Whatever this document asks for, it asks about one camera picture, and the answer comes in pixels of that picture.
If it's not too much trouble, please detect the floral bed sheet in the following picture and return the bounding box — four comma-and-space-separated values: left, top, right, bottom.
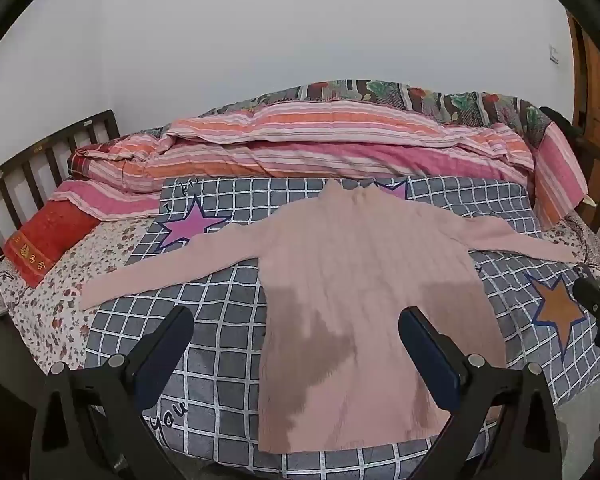
0, 209, 600, 377

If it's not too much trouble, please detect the pink orange striped quilt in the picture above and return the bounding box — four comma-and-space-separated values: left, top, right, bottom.
52, 99, 589, 229

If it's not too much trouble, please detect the pink knitted sweater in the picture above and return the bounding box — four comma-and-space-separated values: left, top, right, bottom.
80, 178, 579, 454

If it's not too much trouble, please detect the brown wooden door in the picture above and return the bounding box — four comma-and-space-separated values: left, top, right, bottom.
565, 10, 600, 162

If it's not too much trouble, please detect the grey checked star blanket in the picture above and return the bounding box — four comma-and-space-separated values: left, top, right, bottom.
84, 175, 600, 480

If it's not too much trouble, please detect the dark floral patchwork quilt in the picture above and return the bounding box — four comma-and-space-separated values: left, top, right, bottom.
202, 79, 556, 150

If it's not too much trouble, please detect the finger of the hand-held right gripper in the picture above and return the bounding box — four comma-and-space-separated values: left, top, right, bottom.
572, 264, 600, 322

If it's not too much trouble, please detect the red pillow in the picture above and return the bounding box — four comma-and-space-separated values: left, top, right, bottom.
2, 199, 102, 289

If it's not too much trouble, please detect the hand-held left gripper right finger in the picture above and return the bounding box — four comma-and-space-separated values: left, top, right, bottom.
397, 306, 564, 480

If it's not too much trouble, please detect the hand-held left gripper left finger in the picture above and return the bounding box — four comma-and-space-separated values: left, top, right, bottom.
30, 306, 196, 480

